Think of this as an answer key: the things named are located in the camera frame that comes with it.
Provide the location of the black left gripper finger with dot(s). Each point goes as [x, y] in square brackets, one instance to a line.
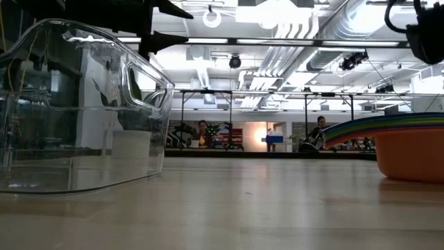
[170, 7]
[164, 42]

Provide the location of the clear plastic basket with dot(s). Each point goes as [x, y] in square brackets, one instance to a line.
[166, 104]

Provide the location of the teal measuring cup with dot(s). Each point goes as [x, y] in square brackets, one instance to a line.
[416, 118]

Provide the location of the orange measuring cup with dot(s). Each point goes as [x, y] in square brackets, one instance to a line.
[412, 159]

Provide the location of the person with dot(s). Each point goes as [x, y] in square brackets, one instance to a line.
[320, 122]
[203, 125]

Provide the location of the blue storage bin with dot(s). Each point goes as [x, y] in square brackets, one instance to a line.
[274, 139]

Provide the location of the black background rig frame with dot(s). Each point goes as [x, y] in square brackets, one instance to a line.
[306, 111]
[208, 91]

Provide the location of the black aluminium rig frame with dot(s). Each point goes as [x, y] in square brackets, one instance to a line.
[232, 41]

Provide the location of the black ceiling camera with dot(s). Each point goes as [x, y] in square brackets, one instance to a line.
[352, 61]
[235, 62]

